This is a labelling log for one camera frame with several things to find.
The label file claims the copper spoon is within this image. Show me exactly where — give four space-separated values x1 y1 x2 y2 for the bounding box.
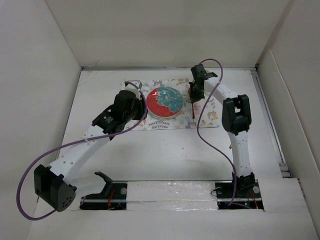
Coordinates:
188 87 195 119

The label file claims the animal print cloth placemat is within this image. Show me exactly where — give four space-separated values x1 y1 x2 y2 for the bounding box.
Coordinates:
134 78 219 131

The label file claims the red and teal plate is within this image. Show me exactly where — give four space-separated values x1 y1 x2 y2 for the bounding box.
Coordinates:
146 86 184 119

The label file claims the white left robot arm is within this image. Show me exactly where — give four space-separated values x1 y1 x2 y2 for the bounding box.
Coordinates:
33 89 148 212

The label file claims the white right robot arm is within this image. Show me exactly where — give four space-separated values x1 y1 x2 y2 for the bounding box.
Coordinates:
189 63 256 199

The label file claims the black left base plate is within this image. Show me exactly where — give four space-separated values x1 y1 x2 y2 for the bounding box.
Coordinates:
79 171 128 211

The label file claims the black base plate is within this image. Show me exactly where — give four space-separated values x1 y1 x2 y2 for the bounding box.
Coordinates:
211 180 264 210
79 171 128 211

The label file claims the metal rail at wall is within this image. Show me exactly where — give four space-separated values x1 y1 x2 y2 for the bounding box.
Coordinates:
250 70 292 179

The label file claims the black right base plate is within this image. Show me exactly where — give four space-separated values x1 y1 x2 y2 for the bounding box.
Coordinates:
211 180 264 210

